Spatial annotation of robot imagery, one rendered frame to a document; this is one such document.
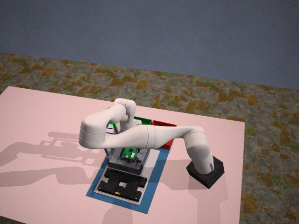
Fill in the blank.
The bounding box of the red open tray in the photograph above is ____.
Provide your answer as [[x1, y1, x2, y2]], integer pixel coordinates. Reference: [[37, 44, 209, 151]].
[[151, 120, 177, 150]]

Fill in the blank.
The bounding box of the green circuit board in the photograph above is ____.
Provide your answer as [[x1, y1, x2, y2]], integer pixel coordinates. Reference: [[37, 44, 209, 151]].
[[121, 148, 137, 160]]

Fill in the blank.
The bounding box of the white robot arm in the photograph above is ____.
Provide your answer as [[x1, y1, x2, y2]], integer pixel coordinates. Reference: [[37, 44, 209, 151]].
[[78, 98, 214, 174]]

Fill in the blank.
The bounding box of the green box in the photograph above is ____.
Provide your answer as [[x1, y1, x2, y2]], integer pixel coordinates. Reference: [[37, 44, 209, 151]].
[[134, 116, 152, 125]]

